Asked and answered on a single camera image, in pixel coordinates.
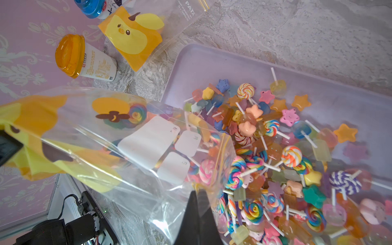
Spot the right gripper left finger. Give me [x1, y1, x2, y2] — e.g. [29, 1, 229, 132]
[174, 191, 200, 245]

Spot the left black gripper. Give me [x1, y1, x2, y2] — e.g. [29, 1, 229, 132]
[0, 130, 23, 166]

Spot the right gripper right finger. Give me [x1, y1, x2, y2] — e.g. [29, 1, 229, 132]
[198, 189, 223, 245]

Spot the candy ziploc bag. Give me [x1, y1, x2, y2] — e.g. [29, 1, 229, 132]
[1, 87, 235, 243]
[99, 0, 214, 72]

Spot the pile of colourful candies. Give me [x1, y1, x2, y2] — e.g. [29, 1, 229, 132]
[184, 79, 392, 245]

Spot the orange lid cup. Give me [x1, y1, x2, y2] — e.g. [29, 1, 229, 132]
[55, 34, 117, 82]

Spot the blue lid cup on table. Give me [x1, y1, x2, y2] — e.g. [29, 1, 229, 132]
[74, 0, 135, 20]

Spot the lilac plastic tray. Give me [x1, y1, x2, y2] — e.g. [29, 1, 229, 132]
[162, 44, 392, 185]

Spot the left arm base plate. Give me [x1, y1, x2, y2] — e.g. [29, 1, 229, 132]
[13, 191, 118, 245]

